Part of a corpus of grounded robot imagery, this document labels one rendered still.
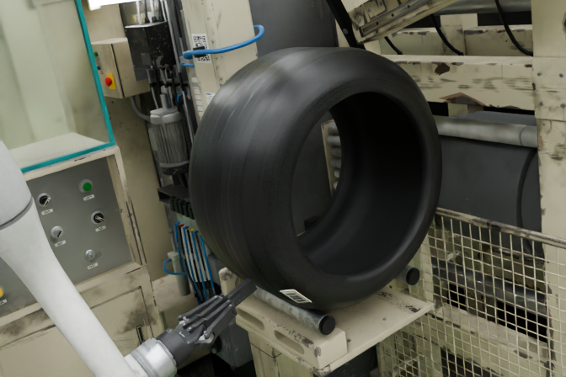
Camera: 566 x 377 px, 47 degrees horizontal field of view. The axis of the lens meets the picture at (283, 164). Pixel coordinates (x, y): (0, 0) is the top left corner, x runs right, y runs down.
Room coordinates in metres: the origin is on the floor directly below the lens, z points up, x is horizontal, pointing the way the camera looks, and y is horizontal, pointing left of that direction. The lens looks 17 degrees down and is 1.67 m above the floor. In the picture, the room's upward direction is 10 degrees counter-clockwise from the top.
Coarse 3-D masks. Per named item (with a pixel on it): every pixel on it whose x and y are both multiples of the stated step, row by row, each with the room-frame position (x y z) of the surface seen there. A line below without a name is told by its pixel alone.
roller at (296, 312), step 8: (240, 280) 1.54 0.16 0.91; (256, 296) 1.48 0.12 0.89; (264, 296) 1.44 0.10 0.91; (272, 296) 1.42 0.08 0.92; (272, 304) 1.42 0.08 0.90; (280, 304) 1.39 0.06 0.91; (288, 304) 1.37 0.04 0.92; (288, 312) 1.36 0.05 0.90; (296, 312) 1.34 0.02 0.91; (304, 312) 1.32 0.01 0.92; (312, 312) 1.30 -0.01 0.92; (320, 312) 1.30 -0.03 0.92; (304, 320) 1.31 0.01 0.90; (312, 320) 1.29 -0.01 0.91; (320, 320) 1.27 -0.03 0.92; (328, 320) 1.27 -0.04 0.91; (312, 328) 1.29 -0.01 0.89; (320, 328) 1.26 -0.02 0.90; (328, 328) 1.27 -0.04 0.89
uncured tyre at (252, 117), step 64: (256, 64) 1.45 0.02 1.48; (320, 64) 1.33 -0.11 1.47; (384, 64) 1.41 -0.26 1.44; (256, 128) 1.25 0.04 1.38; (384, 128) 1.66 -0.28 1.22; (192, 192) 1.36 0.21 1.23; (256, 192) 1.20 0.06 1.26; (384, 192) 1.64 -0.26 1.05; (256, 256) 1.21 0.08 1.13; (320, 256) 1.57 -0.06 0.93; (384, 256) 1.49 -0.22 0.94
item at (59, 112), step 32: (0, 0) 1.69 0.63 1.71; (32, 0) 1.73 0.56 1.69; (64, 0) 1.78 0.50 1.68; (0, 32) 1.68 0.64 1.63; (32, 32) 1.72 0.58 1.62; (64, 32) 1.77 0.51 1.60; (0, 64) 1.67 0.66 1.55; (32, 64) 1.71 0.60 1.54; (64, 64) 1.76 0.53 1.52; (0, 96) 1.66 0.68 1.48; (32, 96) 1.70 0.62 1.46; (64, 96) 1.74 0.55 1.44; (96, 96) 1.79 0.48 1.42; (0, 128) 1.64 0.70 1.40; (32, 128) 1.69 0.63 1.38; (64, 128) 1.73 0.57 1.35; (96, 128) 1.78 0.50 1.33; (32, 160) 1.67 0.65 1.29; (64, 160) 1.71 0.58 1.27
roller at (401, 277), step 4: (404, 268) 1.44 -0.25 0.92; (408, 268) 1.44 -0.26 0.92; (412, 268) 1.43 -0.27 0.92; (416, 268) 1.44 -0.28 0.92; (404, 272) 1.43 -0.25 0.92; (408, 272) 1.43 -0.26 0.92; (412, 272) 1.43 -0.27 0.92; (416, 272) 1.43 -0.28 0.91; (400, 276) 1.44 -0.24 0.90; (404, 276) 1.43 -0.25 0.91; (408, 276) 1.42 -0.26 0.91; (412, 276) 1.42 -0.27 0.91; (416, 276) 1.43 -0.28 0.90; (400, 280) 1.44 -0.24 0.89; (404, 280) 1.43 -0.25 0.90; (408, 280) 1.42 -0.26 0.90; (412, 280) 1.42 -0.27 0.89; (416, 280) 1.43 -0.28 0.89; (412, 284) 1.43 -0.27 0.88
